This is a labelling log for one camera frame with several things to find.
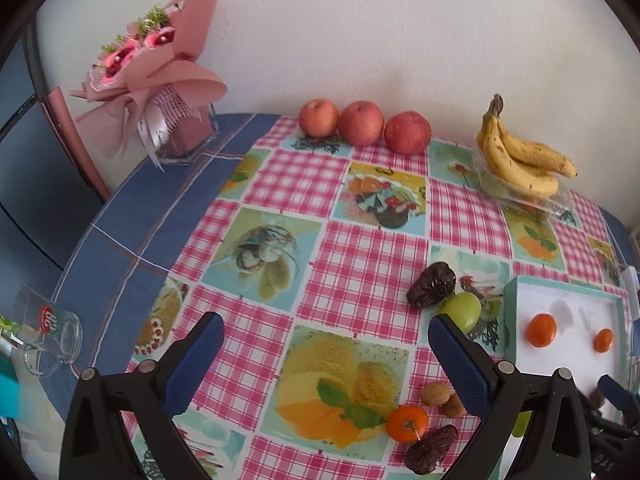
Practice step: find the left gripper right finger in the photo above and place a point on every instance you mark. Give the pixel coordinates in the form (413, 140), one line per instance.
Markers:
(555, 444)

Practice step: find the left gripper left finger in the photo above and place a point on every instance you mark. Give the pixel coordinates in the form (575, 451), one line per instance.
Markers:
(96, 444)

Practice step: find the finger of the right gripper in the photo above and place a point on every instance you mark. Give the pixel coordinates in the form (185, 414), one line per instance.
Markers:
(624, 400)

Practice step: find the small brown longan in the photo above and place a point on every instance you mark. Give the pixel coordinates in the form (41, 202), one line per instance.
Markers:
(435, 394)
(453, 408)

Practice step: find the orange tangerine with stem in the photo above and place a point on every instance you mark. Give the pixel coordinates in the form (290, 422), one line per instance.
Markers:
(407, 424)

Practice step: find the green plum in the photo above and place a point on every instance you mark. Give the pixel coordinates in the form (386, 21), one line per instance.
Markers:
(464, 309)
(520, 426)

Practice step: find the dark date small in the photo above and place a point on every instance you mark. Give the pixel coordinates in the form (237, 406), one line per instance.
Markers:
(596, 399)

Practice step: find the small orange tangerine in tray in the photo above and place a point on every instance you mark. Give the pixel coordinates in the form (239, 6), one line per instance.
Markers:
(603, 341)

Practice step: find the white tray teal rim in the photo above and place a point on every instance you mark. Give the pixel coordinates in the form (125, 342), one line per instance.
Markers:
(579, 312)

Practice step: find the large orange tangerine in tray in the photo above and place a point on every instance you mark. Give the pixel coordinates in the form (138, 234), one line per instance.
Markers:
(541, 330)

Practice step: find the glass mug red logo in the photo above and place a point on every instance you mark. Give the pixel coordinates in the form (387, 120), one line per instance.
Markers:
(49, 336)

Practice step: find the blue checked tablecloth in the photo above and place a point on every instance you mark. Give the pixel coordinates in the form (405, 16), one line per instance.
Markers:
(122, 260)

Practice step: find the clear plastic fruit container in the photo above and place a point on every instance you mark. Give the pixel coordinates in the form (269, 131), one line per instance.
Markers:
(556, 205)

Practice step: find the yellow banana bunch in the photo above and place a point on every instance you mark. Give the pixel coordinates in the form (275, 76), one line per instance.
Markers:
(530, 167)

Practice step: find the pink plaid fruit tablecloth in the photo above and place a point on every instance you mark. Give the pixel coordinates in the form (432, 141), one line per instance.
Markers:
(307, 254)

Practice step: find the clear glass vase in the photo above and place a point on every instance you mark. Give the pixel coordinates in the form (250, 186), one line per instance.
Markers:
(180, 145)

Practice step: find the pink framed mirror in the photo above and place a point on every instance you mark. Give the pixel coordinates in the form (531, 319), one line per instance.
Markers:
(55, 110)

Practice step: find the right red apple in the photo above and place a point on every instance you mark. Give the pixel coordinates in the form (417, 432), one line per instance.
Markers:
(408, 133)

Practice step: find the red apple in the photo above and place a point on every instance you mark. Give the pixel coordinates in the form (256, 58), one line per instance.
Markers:
(361, 123)
(318, 118)
(408, 133)

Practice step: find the pink wrapped flower bouquet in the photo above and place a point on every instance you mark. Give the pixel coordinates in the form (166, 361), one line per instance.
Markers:
(155, 62)

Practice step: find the middle red apple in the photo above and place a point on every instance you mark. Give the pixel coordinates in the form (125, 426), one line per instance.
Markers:
(361, 123)

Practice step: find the left red apple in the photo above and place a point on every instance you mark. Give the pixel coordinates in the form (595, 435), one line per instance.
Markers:
(318, 118)

